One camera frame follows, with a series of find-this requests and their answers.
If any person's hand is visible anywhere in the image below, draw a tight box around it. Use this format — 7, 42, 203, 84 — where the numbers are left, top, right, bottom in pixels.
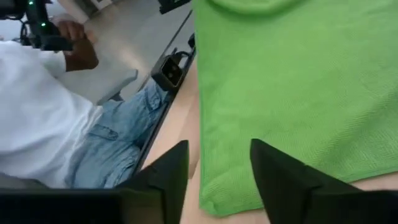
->
57, 20, 100, 72

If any black leader arm handle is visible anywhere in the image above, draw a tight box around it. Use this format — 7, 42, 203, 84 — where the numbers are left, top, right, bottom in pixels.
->
0, 0, 74, 52

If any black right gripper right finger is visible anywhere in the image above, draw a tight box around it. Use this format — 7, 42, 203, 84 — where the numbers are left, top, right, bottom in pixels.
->
250, 138, 398, 224

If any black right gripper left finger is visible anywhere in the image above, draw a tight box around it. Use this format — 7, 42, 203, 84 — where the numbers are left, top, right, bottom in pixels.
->
0, 139, 190, 224

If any green microfiber towel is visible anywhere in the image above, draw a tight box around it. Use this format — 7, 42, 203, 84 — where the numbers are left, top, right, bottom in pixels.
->
192, 0, 398, 218

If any person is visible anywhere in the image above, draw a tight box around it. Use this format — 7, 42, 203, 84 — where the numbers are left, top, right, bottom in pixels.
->
0, 39, 172, 189

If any grey chair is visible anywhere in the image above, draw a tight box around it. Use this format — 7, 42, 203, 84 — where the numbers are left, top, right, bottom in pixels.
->
96, 68, 139, 105

